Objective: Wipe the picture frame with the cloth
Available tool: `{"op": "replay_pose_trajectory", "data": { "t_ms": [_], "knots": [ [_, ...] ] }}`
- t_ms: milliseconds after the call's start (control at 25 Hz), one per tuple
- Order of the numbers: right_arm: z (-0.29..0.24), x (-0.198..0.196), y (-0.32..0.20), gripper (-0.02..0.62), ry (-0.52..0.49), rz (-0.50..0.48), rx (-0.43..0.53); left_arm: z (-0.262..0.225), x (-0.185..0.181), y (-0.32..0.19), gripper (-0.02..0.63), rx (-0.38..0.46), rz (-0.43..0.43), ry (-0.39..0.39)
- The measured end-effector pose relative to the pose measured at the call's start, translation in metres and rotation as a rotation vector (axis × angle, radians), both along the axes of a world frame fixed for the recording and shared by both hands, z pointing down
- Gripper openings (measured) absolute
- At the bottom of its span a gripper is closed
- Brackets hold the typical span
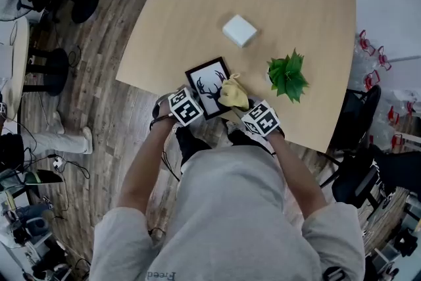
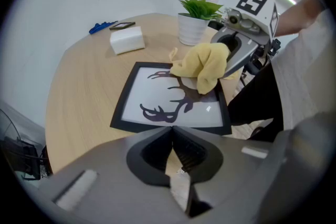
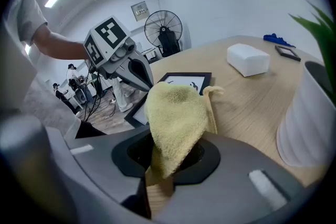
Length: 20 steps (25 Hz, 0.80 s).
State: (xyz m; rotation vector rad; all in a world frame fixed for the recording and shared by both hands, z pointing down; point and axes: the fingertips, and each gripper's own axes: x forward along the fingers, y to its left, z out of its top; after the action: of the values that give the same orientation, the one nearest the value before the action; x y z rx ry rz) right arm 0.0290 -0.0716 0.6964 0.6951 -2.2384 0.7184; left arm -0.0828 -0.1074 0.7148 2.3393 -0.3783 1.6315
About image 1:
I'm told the round wooden table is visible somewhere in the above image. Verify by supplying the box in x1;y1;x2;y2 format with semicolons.
0;16;70;122

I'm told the person's black shoe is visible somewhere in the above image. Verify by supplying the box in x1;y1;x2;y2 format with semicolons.
176;126;211;172
226;121;274;155

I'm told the person's left forearm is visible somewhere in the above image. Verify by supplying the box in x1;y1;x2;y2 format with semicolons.
116;101;187;212

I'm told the yellow cloth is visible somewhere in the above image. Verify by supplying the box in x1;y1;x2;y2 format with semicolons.
218;73;250;111

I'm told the black folding chair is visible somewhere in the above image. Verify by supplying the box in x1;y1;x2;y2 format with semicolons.
328;84;382;208

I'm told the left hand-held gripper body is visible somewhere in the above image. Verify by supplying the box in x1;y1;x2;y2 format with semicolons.
167;87;205;127

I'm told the black board with green edge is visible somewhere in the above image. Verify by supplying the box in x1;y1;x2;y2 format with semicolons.
24;170;64;186

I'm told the black deer picture frame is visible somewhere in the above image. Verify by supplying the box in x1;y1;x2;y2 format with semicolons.
185;57;233;121

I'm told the pile of red-handled clear bags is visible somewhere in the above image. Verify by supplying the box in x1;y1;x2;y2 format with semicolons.
355;29;421;149

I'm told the white box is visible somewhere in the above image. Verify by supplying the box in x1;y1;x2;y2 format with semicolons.
222;14;259;49

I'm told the green potted plant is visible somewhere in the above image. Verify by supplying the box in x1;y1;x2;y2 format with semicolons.
265;48;310;104

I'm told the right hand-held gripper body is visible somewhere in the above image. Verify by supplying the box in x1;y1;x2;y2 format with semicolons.
241;100;281;138

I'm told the black fabric chair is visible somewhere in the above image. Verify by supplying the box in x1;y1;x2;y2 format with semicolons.
370;144;421;198

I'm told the person's right forearm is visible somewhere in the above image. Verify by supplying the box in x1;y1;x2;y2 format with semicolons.
264;132;329;220

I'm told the person's right black shoe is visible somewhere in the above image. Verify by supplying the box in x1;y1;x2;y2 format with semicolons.
226;121;274;155

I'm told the person's light grey shirt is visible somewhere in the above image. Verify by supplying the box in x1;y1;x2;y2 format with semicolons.
88;144;366;281

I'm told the person's left black shoe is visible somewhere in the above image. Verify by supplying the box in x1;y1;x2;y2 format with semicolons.
176;126;211;172

